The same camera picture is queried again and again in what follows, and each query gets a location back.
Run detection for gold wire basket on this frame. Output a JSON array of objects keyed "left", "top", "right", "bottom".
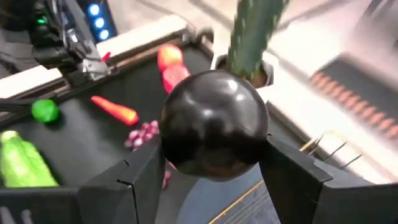
[{"left": 207, "top": 129, "right": 365, "bottom": 224}]

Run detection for white hexagonal plant pot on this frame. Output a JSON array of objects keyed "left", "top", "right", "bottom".
[{"left": 213, "top": 53, "right": 275, "bottom": 90}]

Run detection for dark round plate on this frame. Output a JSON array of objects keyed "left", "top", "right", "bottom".
[{"left": 175, "top": 163, "right": 282, "bottom": 224}]

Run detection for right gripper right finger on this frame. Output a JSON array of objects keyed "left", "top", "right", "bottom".
[{"left": 259, "top": 134, "right": 398, "bottom": 224}]

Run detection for purple toy grapes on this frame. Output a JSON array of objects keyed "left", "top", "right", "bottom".
[{"left": 123, "top": 119, "right": 172, "bottom": 190}]

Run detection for green toy cactus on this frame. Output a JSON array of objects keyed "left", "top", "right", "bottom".
[{"left": 226, "top": 0, "right": 290, "bottom": 81}]

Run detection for orange toy carrot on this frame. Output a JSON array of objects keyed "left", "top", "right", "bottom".
[{"left": 90, "top": 95, "right": 140, "bottom": 127}]

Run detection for red yellow apple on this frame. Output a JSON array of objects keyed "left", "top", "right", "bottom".
[{"left": 157, "top": 43, "right": 184, "bottom": 72}]

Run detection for green leafy lettuce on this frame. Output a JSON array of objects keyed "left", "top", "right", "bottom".
[{"left": 0, "top": 129, "right": 60, "bottom": 189}]

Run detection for dark glossy plum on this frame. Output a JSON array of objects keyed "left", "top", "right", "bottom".
[{"left": 159, "top": 69, "right": 271, "bottom": 183}]

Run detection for dark device with blue lights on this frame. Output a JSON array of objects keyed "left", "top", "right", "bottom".
[{"left": 76, "top": 0, "right": 119, "bottom": 43}]

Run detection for black hazard-striped floor mat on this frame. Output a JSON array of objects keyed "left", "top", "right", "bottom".
[{"left": 308, "top": 57, "right": 398, "bottom": 141}]

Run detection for light wood side board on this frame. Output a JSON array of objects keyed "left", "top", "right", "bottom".
[{"left": 0, "top": 14, "right": 189, "bottom": 99}]

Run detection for red bell pepper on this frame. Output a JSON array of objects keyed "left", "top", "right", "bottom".
[{"left": 161, "top": 64, "right": 191, "bottom": 95}]

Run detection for round green lime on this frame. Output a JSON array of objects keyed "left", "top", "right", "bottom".
[{"left": 30, "top": 98, "right": 61, "bottom": 124}]

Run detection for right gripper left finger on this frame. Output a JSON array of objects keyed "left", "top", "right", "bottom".
[{"left": 0, "top": 141, "right": 167, "bottom": 224}]

